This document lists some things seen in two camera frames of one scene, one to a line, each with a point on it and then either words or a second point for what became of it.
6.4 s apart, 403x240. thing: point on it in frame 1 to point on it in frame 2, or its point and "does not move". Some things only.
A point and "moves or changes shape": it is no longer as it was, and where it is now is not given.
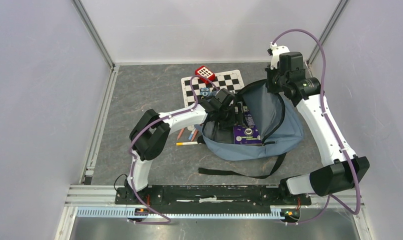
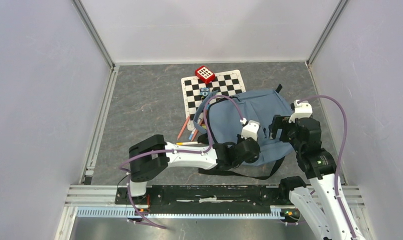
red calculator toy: (204, 72) does not move
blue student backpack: (280, 124) moves or changes shape
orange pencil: (180, 133) does not move
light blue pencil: (190, 136) does not move
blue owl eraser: (205, 91) does not move
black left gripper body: (228, 118) to (239, 139)
